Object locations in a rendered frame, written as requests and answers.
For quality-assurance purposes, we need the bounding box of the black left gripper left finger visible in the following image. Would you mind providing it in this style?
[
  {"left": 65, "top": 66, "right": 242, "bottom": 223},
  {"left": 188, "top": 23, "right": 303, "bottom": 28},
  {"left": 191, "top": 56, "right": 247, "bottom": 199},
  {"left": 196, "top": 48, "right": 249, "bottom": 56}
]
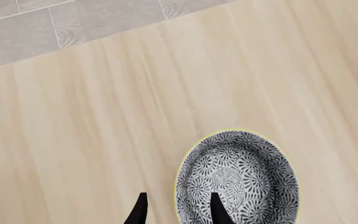
[{"left": 123, "top": 192, "right": 148, "bottom": 224}]

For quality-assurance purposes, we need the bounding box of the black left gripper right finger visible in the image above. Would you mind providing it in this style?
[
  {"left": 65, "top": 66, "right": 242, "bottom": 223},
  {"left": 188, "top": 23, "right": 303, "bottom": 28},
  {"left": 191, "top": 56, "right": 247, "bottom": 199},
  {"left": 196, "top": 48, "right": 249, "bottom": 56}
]
[{"left": 211, "top": 192, "right": 234, "bottom": 224}]

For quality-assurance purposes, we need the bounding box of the black white patterned bowl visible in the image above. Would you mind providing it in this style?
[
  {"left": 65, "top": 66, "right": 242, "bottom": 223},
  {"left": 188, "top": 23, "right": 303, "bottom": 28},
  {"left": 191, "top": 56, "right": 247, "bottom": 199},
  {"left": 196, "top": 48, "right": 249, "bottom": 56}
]
[{"left": 174, "top": 127, "right": 301, "bottom": 224}]

